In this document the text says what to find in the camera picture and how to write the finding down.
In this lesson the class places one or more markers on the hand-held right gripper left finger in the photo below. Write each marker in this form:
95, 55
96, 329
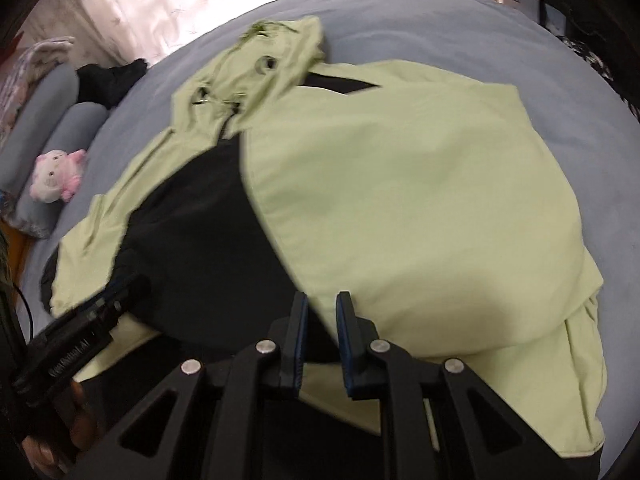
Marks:
300, 332

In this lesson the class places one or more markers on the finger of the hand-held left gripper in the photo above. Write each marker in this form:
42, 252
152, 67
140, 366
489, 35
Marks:
131, 287

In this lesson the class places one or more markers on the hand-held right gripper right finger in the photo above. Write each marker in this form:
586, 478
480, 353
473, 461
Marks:
343, 340

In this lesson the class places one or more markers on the light green and black jacket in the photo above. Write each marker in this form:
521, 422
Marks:
400, 200

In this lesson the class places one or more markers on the person's left hand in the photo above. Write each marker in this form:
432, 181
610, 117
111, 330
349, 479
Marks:
60, 430

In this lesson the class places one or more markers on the pink and white plush toy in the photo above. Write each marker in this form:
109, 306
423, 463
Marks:
52, 175

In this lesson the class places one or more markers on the black knitted cloth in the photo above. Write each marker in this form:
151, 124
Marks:
107, 82

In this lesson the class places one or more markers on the folded patterned blanket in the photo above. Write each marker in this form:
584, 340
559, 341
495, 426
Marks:
30, 62

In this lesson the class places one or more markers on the white sheer curtain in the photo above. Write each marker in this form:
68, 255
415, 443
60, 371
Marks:
200, 0

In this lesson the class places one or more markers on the blue fleece bed blanket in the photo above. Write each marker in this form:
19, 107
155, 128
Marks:
450, 40

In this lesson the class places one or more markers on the dark furniture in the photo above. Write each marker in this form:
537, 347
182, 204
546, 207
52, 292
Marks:
595, 10

